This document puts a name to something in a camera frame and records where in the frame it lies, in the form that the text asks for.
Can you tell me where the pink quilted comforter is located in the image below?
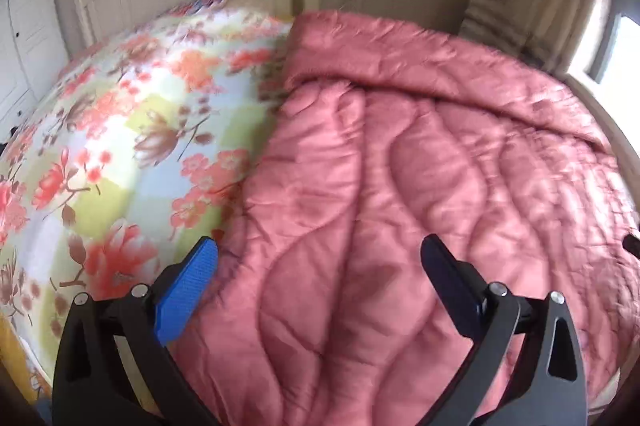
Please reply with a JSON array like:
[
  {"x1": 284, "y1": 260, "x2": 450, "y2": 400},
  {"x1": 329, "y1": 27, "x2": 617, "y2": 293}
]
[{"x1": 174, "y1": 12, "x2": 639, "y2": 425}]

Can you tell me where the floral bed sheet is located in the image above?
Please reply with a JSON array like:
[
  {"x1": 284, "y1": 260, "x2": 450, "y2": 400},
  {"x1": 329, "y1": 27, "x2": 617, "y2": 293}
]
[{"x1": 1, "y1": 0, "x2": 291, "y2": 402}]

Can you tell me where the white wardrobe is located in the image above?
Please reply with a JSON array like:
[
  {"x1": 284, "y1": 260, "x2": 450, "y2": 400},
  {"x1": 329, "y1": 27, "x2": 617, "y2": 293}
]
[{"x1": 0, "y1": 0, "x2": 68, "y2": 142}]

